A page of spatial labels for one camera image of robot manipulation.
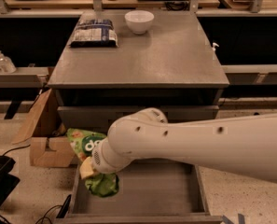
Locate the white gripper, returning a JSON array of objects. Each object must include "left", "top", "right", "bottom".
[{"left": 79, "top": 138, "right": 132, "bottom": 179}]

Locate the green rice chip bag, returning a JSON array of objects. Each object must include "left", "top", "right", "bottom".
[{"left": 66, "top": 128, "right": 119, "bottom": 198}]

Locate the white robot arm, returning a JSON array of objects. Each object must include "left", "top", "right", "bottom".
[{"left": 84, "top": 108, "right": 277, "bottom": 183}]

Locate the open grey middle drawer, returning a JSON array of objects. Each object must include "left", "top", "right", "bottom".
[{"left": 55, "top": 159, "right": 222, "bottom": 224}]

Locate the grey drawer cabinet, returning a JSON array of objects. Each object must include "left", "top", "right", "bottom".
[{"left": 47, "top": 9, "right": 230, "bottom": 224}]

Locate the blue white snack bag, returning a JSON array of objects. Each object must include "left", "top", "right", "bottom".
[{"left": 70, "top": 19, "right": 118, "bottom": 48}]

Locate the cardboard box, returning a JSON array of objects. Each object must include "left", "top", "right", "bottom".
[{"left": 12, "top": 90, "right": 76, "bottom": 168}]

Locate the grey metal shelf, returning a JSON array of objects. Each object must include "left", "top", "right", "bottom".
[{"left": 0, "top": 67, "right": 49, "bottom": 88}]

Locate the clear plastic bottle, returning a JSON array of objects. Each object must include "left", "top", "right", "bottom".
[{"left": 0, "top": 50, "right": 16, "bottom": 74}]

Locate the white ceramic bowl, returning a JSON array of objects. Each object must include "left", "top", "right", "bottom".
[{"left": 124, "top": 10, "right": 154, "bottom": 35}]

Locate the small white pump bottle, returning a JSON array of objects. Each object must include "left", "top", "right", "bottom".
[{"left": 212, "top": 42, "right": 219, "bottom": 51}]

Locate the black floor cable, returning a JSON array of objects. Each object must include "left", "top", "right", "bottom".
[{"left": 35, "top": 204, "right": 64, "bottom": 224}]

